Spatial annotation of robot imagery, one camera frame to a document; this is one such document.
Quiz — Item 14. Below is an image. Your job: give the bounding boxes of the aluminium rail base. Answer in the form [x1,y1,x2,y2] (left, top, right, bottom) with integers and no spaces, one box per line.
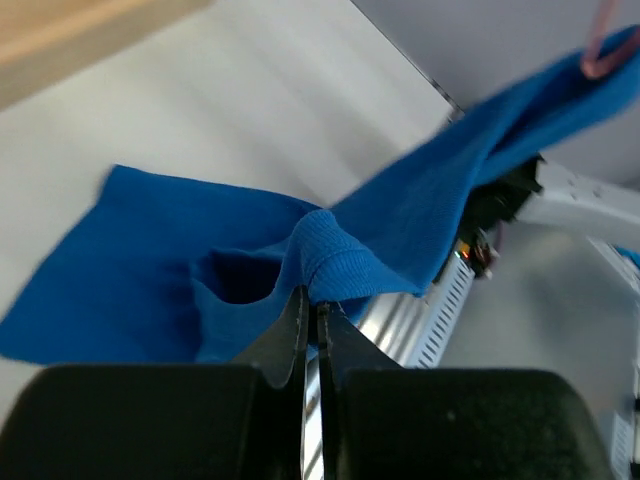
[302,253,475,479]

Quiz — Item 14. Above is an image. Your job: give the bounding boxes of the blue tank top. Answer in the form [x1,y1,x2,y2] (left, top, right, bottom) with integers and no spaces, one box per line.
[1,53,639,364]

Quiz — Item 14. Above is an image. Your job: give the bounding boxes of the pink hanger of blue top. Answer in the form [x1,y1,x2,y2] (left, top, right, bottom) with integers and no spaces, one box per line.
[580,0,639,80]

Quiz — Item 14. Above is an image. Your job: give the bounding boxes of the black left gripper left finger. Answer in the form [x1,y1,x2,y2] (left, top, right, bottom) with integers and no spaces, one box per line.
[1,287,309,479]

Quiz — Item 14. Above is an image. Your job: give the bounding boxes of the wooden clothes rack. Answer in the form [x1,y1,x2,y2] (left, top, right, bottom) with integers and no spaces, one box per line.
[1,1,210,109]

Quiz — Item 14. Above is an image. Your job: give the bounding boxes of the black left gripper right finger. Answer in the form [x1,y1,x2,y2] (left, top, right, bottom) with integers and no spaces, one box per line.
[316,304,613,479]

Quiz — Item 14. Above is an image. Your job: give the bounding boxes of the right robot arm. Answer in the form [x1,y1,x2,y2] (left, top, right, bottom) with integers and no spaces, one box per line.
[453,156,639,290]

